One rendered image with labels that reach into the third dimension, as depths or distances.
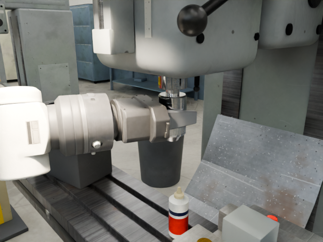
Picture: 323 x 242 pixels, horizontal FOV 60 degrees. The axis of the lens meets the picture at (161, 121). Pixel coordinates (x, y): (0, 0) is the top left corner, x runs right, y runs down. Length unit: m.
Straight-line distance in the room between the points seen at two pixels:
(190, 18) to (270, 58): 0.51
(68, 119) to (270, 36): 0.32
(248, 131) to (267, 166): 0.11
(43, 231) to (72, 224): 1.64
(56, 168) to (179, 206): 0.41
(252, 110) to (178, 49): 0.51
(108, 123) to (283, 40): 0.30
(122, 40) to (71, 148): 0.16
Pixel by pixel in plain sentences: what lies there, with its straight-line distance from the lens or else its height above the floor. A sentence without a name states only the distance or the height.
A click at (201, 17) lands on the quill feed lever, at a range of 0.28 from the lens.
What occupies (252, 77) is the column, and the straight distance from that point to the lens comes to 0.80.
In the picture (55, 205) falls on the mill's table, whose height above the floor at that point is 0.97.
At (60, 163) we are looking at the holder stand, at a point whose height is 1.02.
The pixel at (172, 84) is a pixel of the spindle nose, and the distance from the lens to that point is 0.43.
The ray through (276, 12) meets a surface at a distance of 0.47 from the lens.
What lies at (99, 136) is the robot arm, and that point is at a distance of 0.40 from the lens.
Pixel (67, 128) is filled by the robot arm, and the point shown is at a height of 1.25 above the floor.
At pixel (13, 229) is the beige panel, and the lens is 2.37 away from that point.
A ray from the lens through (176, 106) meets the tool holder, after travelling 0.44.
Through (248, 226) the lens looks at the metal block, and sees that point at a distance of 0.43.
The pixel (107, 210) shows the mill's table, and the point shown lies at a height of 0.97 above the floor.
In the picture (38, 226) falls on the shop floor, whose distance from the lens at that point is 2.37.
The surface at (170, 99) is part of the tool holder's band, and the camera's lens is 0.44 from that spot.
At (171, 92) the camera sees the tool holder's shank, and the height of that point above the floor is 1.27.
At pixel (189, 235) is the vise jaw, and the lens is 0.45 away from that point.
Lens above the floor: 1.37
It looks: 18 degrees down
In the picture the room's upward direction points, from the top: straight up
